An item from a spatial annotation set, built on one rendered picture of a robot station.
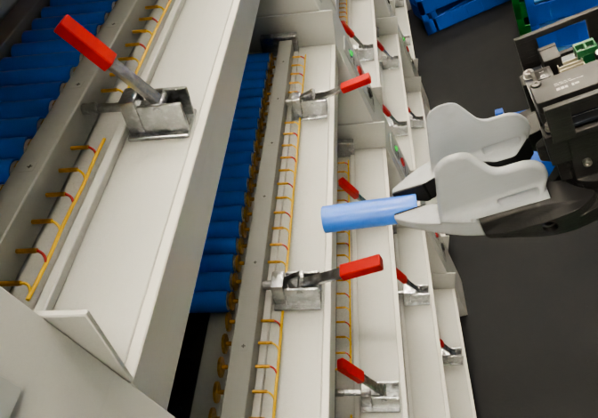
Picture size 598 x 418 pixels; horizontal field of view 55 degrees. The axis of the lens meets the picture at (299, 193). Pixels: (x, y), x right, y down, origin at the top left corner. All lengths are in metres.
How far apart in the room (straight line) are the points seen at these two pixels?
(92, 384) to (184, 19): 0.34
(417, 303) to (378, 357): 0.28
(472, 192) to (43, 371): 0.24
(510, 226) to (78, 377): 0.24
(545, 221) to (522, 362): 0.90
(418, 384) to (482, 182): 0.58
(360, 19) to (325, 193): 0.76
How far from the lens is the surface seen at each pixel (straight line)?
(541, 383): 1.21
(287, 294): 0.49
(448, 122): 0.37
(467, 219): 0.35
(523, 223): 0.35
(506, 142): 0.39
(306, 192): 0.59
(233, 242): 0.53
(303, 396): 0.46
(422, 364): 0.90
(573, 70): 0.33
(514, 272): 1.34
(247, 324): 0.47
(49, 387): 0.23
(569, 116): 0.31
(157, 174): 0.35
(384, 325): 0.71
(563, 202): 0.34
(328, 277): 0.48
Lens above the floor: 1.08
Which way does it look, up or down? 38 degrees down
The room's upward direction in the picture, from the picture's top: 33 degrees counter-clockwise
